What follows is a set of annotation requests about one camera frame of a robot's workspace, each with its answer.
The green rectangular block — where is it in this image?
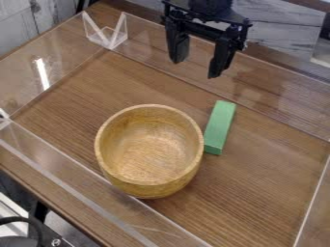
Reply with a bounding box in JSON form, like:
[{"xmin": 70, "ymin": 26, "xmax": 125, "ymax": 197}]
[{"xmin": 203, "ymin": 100, "xmax": 237, "ymax": 155}]

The brown wooden bowl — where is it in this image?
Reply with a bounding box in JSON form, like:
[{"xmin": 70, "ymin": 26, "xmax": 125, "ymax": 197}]
[{"xmin": 94, "ymin": 104, "xmax": 203, "ymax": 199}]

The clear acrylic front wall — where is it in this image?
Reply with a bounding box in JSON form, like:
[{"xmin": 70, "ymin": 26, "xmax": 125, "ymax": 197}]
[{"xmin": 0, "ymin": 119, "xmax": 211, "ymax": 247}]

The black cable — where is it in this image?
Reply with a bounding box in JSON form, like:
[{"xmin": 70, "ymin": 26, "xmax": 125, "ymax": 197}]
[{"xmin": 0, "ymin": 216, "xmax": 44, "ymax": 247}]

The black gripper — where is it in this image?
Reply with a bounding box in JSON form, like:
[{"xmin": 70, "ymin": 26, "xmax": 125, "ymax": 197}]
[{"xmin": 162, "ymin": 0, "xmax": 253, "ymax": 78}]

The black table leg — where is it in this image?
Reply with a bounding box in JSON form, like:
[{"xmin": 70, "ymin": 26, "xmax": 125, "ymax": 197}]
[{"xmin": 34, "ymin": 202, "xmax": 50, "ymax": 223}]

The clear acrylic corner bracket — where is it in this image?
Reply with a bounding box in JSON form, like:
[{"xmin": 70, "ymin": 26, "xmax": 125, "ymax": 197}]
[{"xmin": 82, "ymin": 12, "xmax": 129, "ymax": 50}]

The black metal base plate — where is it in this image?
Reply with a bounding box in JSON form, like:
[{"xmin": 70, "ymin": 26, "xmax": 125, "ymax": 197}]
[{"xmin": 27, "ymin": 224, "xmax": 75, "ymax": 247}]

